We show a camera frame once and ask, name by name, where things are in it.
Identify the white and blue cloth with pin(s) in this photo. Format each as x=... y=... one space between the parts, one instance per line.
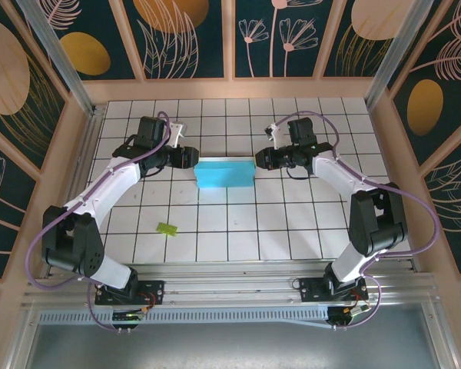
x=223 y=175

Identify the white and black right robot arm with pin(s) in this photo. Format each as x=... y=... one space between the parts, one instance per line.
x=376 y=219

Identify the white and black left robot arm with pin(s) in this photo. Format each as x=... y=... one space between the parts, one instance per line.
x=103 y=188

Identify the small green plastic piece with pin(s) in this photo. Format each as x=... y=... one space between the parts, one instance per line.
x=167 y=228

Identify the black controller board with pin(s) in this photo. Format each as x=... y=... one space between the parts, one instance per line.
x=128 y=317
x=345 y=315

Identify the grey metal sheet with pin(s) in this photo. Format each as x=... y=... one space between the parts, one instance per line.
x=230 y=346

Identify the aluminium side rail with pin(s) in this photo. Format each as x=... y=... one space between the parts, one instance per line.
x=80 y=161

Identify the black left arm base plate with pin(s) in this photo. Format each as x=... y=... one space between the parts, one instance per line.
x=153 y=288

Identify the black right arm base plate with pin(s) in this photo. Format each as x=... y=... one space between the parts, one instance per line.
x=311 y=290

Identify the aluminium mounting rail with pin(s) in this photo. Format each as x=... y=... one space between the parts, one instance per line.
x=234 y=284

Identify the aluminium frame post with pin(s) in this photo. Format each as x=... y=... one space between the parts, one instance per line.
x=399 y=50
x=61 y=65

